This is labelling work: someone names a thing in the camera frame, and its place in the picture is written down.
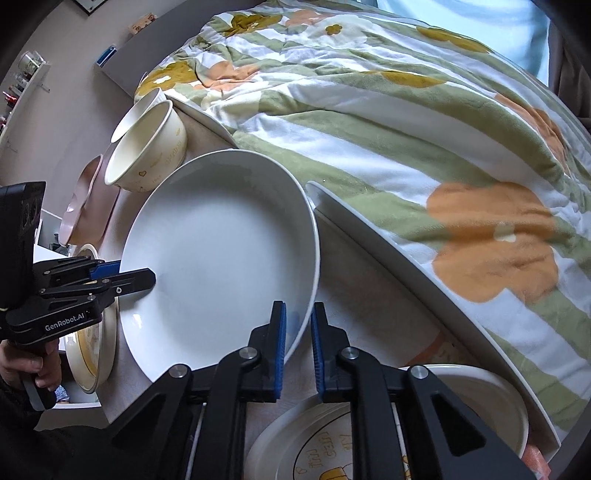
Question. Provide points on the right brown curtain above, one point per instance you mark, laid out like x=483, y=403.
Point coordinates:
x=567, y=77

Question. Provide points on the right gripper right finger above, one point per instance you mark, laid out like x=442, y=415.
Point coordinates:
x=405, y=423

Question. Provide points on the light blue window cloth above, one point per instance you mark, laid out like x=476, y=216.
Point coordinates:
x=517, y=29

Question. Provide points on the small toy figure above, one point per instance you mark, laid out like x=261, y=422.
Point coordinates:
x=141, y=23

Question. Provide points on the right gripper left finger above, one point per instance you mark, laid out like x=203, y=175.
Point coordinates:
x=190, y=424

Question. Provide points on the pink square bowl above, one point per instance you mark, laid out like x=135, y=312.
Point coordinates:
x=90, y=206

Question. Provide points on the grey headboard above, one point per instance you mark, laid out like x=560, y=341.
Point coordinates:
x=142, y=53

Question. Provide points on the cream duck bowl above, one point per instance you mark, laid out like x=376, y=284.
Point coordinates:
x=150, y=150

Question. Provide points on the small duck oval dish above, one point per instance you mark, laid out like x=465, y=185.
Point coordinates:
x=90, y=352

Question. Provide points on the white ribbed bowl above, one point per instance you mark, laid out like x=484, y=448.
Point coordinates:
x=139, y=108

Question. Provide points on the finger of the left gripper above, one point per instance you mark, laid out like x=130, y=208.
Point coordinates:
x=97, y=293
x=83, y=268

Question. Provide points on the person's left hand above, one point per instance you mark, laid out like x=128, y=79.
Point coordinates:
x=46, y=368

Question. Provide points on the large white plate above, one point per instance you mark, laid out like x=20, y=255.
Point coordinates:
x=226, y=235

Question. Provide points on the blue white box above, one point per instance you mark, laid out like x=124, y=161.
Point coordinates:
x=105, y=56

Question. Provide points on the floral green duvet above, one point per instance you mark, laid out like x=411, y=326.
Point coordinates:
x=472, y=166

